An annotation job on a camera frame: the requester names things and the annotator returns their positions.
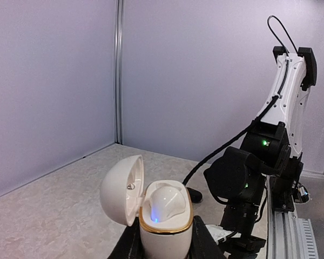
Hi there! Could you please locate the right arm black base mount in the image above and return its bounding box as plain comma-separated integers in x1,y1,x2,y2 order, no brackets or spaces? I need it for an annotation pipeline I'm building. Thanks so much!
269,156,303,212

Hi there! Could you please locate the right aluminium frame post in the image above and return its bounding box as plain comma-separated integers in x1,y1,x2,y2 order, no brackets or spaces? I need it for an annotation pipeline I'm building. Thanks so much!
114,0,125,144

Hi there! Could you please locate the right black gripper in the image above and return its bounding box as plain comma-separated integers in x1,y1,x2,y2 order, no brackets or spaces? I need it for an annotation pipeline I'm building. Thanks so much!
220,202,266,253

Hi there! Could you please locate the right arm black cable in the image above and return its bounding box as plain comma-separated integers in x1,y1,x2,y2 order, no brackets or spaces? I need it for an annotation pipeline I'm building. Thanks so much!
182,15,300,189

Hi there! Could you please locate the front aluminium rail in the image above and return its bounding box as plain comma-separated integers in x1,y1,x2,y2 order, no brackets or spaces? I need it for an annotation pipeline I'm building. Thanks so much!
266,178,319,259

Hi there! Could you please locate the white earbud charging case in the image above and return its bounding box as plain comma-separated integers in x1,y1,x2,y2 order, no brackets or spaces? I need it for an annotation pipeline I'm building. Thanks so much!
100,155,193,258

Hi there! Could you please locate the white earbud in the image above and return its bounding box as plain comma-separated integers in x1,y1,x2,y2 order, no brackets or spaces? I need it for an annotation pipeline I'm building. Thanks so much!
150,186,186,223

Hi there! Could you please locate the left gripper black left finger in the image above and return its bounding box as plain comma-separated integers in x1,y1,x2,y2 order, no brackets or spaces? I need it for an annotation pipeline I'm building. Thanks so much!
107,218,143,259

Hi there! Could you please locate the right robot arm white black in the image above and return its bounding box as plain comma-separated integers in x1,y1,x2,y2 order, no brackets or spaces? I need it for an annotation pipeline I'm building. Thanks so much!
204,46,317,258

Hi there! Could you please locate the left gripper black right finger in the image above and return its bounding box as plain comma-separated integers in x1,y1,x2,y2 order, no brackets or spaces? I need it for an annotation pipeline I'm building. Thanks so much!
188,215,226,259

